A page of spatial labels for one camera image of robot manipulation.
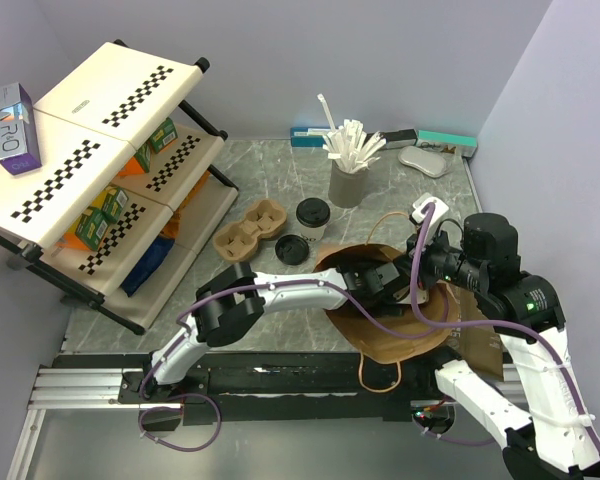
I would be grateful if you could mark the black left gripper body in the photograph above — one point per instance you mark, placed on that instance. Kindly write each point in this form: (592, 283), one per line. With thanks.
(386, 304)

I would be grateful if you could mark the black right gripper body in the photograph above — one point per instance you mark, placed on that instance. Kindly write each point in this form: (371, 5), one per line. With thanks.
(442, 260)

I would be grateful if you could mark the brown paper bag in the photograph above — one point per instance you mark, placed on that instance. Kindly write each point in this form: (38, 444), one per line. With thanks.
(394, 337)

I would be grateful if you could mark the black plastic cup lid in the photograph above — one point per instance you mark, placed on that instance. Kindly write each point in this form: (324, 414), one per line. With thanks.
(292, 249)

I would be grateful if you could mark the brown pulp cup carrier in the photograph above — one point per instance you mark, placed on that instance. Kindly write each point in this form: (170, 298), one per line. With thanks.
(238, 241)

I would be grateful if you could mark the white paper coffee cup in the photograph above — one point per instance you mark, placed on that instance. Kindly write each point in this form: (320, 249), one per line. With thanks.
(312, 233)

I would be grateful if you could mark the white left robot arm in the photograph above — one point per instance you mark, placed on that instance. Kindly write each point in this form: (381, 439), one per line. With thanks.
(229, 305)

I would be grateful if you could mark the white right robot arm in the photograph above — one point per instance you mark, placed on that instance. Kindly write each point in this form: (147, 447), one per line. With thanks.
(554, 437)

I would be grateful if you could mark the brown coffee bean pouch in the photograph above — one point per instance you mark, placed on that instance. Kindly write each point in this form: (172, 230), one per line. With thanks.
(480, 347)

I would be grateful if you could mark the grey straw holder cup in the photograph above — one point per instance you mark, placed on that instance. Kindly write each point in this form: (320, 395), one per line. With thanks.
(347, 190)

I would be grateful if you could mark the teal long box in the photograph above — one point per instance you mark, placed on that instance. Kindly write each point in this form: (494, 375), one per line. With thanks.
(450, 143)

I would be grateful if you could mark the black rectangular device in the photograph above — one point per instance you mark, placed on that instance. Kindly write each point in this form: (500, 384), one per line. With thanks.
(399, 139)

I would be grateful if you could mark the white wrapped straws bundle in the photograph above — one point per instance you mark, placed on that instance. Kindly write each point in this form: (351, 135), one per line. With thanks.
(348, 145)

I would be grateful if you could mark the teal flat box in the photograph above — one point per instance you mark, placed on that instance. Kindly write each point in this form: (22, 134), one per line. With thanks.
(308, 137)

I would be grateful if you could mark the green box upper shelf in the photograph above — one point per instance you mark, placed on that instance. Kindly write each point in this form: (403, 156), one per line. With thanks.
(163, 136)

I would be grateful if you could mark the green box shelf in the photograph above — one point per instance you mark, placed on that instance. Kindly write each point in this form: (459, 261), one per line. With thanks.
(104, 212)
(163, 136)

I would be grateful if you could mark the beige checkered shelf rack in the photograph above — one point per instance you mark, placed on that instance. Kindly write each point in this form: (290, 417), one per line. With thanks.
(89, 126)

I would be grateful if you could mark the orange box on shelf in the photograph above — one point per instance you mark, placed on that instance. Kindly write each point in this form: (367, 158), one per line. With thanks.
(138, 164)

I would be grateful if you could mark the green box lower shelf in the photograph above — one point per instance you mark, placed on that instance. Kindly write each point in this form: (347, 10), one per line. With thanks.
(104, 212)

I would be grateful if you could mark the purple cardboard box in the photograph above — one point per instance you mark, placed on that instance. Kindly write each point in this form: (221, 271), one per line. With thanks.
(19, 150)

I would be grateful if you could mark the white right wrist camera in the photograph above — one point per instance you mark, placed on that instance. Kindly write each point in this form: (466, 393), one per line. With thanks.
(428, 205)

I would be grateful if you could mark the black mounting base rail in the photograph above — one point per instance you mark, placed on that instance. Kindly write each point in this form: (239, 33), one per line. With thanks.
(244, 386)

